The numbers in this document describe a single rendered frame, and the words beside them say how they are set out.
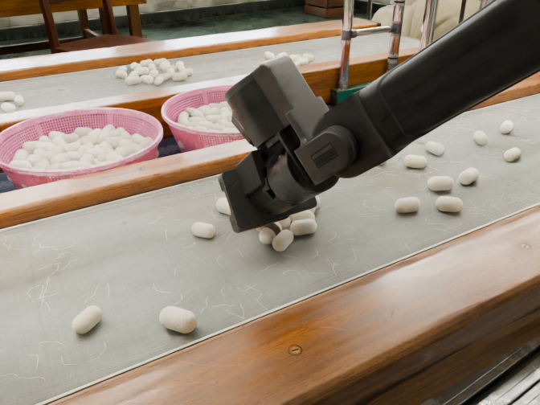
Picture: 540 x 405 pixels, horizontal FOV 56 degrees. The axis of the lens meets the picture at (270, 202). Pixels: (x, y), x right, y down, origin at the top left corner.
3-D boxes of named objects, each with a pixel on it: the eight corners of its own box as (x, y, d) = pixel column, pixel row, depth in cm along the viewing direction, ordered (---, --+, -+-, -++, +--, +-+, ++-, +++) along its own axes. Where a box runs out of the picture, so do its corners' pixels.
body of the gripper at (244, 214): (214, 177, 56) (237, 156, 49) (293, 157, 60) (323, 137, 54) (233, 232, 55) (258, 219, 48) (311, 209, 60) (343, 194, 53)
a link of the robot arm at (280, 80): (200, 109, 47) (277, 32, 38) (257, 87, 53) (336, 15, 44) (266, 214, 47) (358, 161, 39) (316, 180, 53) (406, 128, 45)
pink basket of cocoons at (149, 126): (200, 181, 89) (196, 129, 84) (63, 250, 71) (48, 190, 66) (107, 142, 103) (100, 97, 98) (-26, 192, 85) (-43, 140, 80)
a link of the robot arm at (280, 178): (245, 157, 51) (272, 134, 44) (287, 133, 53) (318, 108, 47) (282, 216, 51) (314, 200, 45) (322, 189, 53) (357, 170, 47)
